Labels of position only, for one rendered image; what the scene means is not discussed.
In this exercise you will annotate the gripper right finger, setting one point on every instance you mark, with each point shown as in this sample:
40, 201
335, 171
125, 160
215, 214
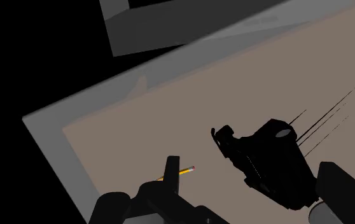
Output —
340, 186

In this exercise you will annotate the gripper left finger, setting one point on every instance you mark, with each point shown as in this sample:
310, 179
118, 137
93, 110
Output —
156, 201

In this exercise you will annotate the yellow pencil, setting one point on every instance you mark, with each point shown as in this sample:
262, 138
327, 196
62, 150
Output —
185, 171

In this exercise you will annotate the black angular device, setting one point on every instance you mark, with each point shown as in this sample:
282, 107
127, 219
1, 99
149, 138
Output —
273, 167

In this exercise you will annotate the grey desk with brown top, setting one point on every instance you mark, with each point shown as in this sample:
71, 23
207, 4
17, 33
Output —
227, 93

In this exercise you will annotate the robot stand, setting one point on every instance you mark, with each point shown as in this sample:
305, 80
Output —
165, 28

